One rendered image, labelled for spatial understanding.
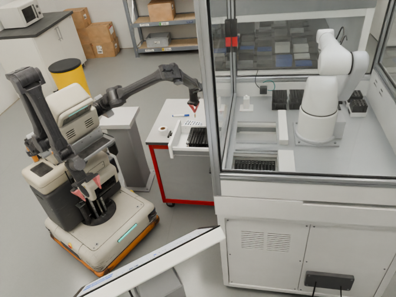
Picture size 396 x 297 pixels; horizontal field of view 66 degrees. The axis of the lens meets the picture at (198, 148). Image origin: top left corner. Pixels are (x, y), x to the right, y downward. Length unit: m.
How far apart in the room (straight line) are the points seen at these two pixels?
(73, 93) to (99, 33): 4.46
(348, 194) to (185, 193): 1.42
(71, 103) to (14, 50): 3.49
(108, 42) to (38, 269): 4.35
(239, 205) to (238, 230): 0.21
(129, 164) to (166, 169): 0.52
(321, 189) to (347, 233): 0.35
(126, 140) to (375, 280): 1.99
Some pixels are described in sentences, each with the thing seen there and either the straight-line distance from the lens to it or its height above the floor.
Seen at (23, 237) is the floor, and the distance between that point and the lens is 3.11.
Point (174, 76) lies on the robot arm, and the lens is 1.65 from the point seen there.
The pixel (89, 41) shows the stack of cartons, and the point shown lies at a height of 0.32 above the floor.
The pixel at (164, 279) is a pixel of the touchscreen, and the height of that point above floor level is 1.05.
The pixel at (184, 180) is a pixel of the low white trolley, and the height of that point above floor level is 0.37.
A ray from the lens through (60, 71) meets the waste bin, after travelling 4.24.
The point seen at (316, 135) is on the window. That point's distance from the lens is 1.29.
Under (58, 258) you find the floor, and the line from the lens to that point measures 2.79.
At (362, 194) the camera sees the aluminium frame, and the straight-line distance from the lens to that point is 1.53.
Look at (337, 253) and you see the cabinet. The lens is 1.88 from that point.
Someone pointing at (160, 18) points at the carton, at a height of 0.63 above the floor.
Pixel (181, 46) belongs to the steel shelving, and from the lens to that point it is 5.69.
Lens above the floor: 2.06
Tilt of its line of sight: 38 degrees down
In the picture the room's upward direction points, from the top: 7 degrees counter-clockwise
